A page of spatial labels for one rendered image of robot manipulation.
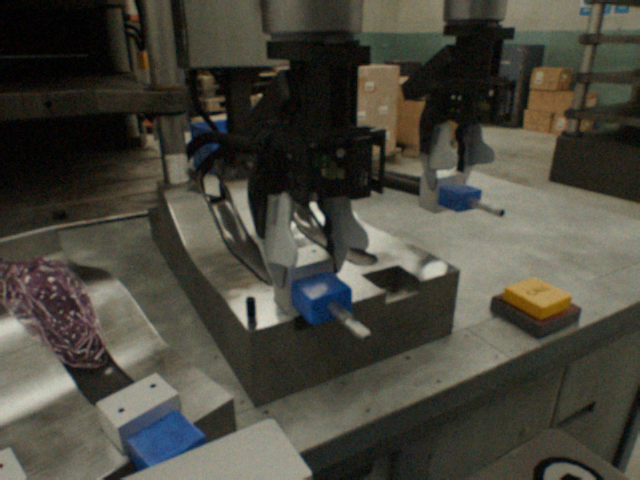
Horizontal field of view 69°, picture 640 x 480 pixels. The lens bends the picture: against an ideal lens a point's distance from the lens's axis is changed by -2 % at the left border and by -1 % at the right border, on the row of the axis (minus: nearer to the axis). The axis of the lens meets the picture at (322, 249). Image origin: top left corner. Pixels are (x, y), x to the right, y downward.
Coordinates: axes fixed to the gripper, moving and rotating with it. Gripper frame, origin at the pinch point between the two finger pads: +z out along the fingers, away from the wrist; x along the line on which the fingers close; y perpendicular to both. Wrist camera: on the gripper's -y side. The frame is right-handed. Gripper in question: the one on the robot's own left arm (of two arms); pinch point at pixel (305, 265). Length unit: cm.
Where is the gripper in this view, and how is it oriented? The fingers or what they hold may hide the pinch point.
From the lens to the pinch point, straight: 45.5
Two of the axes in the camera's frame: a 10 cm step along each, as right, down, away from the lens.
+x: 8.7, -2.1, 4.5
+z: 0.1, 9.1, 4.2
